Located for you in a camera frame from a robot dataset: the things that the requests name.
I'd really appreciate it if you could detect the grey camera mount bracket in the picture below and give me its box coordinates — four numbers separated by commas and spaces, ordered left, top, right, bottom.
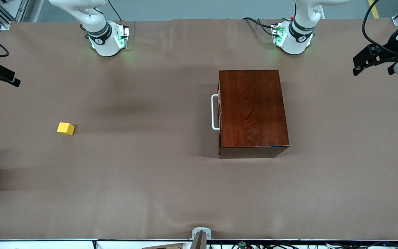
191, 227, 212, 249

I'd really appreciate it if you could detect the yellow block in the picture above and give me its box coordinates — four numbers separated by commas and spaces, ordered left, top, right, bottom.
57, 122, 75, 136

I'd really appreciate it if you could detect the black left arm base cable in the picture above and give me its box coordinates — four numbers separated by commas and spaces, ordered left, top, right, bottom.
242, 17, 276, 37

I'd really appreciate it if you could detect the light wooden drawer white handle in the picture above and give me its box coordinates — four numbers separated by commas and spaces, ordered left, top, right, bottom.
211, 83, 224, 156

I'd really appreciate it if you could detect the tan wooden board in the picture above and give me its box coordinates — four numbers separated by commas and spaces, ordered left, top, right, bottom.
141, 243, 183, 249

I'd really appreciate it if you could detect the white table edge rail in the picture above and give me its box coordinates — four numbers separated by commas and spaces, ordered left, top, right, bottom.
0, 239, 398, 249

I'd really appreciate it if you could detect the brown table cover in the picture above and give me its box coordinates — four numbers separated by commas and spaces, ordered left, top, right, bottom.
0, 18, 398, 241

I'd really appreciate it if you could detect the dark wooden drawer cabinet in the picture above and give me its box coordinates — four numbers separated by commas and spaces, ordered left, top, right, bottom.
218, 69, 290, 159

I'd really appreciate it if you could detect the black arm base cable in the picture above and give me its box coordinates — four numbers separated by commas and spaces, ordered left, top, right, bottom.
107, 0, 122, 22
242, 17, 276, 37

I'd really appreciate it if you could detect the black right arm base cable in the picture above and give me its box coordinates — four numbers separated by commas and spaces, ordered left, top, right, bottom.
107, 0, 122, 22

